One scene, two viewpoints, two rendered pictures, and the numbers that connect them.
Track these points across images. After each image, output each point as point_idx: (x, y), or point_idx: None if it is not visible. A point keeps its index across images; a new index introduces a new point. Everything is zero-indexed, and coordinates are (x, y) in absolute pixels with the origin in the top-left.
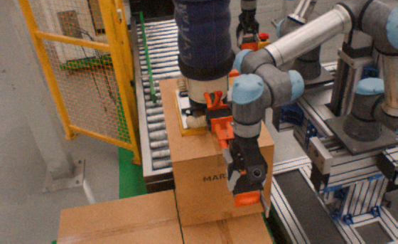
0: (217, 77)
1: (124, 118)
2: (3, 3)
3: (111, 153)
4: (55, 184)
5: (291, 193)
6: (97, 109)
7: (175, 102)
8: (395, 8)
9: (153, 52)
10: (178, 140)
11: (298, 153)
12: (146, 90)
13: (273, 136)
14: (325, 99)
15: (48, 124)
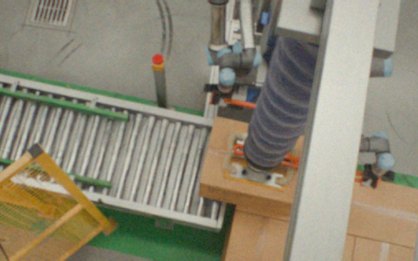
0: None
1: (26, 222)
2: None
3: (81, 252)
4: None
5: (239, 120)
6: None
7: (244, 182)
8: (384, 66)
9: None
10: (285, 195)
11: (178, 79)
12: (80, 187)
13: (144, 86)
14: (261, 68)
15: None
